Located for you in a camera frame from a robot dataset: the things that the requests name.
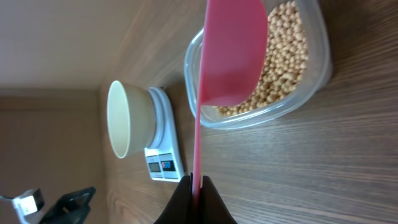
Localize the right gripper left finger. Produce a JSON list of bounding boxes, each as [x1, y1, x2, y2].
[[154, 175, 192, 224]]

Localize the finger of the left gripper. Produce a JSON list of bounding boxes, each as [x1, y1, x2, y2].
[[39, 187, 96, 224]]

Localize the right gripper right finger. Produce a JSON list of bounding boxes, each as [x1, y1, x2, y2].
[[198, 175, 237, 224]]

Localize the pink plastic scoop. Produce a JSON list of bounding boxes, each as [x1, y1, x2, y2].
[[192, 0, 268, 203]]

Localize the white digital kitchen scale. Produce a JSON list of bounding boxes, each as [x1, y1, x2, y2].
[[144, 87, 185, 182]]

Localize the white bowl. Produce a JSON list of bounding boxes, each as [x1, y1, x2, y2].
[[106, 80, 156, 159]]

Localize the soybeans in container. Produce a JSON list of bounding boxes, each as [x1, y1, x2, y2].
[[216, 1, 309, 117]]

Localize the clear plastic container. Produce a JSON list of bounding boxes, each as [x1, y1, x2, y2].
[[184, 0, 333, 129]]

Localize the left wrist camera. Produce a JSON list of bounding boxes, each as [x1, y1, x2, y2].
[[1, 189, 45, 224]]

